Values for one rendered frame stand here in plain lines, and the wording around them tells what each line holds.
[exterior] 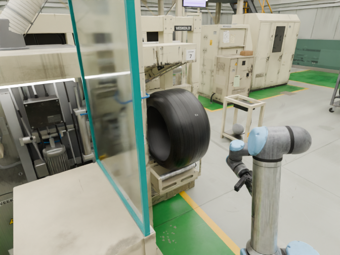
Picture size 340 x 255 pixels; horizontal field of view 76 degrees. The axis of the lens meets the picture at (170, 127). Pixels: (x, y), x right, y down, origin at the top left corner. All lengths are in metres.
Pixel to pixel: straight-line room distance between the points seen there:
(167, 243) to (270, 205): 1.52
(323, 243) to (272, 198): 1.79
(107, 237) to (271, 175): 0.65
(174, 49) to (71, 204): 1.27
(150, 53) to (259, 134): 1.02
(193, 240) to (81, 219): 1.65
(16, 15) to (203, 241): 2.25
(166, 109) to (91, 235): 0.87
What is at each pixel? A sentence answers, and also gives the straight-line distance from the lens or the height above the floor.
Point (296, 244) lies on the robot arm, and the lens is 1.29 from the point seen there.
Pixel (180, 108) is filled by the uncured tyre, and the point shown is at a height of 1.42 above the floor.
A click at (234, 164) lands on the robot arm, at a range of 1.54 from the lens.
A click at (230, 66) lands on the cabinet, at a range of 5.80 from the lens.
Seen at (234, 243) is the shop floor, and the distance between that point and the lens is 2.45.
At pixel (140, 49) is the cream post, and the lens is 1.32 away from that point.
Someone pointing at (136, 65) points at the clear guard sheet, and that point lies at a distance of 0.52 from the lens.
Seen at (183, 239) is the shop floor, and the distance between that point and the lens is 2.42.
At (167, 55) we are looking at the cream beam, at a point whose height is 1.71.
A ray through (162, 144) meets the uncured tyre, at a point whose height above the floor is 0.97.
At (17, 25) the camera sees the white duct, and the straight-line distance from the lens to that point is 1.46.
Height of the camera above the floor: 1.88
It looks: 24 degrees down
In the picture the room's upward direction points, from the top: 1 degrees counter-clockwise
